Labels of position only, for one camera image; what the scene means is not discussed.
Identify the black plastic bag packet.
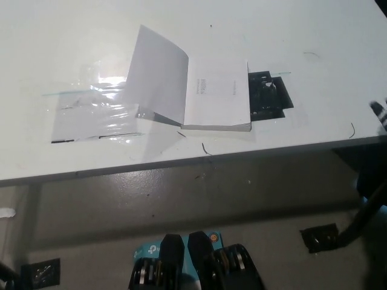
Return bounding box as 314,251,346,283
247,71,294,120

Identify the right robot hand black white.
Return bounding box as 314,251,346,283
369,98,387,134

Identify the small black floor tape patch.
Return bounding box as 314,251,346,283
20,257,61,286

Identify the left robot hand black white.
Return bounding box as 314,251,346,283
0,261,19,290

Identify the white paperback manual book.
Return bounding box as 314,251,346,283
125,24,252,133

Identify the clear plastic sleeve with paper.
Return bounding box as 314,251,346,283
50,86,143,144

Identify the large black floor tape patch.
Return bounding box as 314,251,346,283
299,223,340,253

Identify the grey table leg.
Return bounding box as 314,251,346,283
27,184,42,251

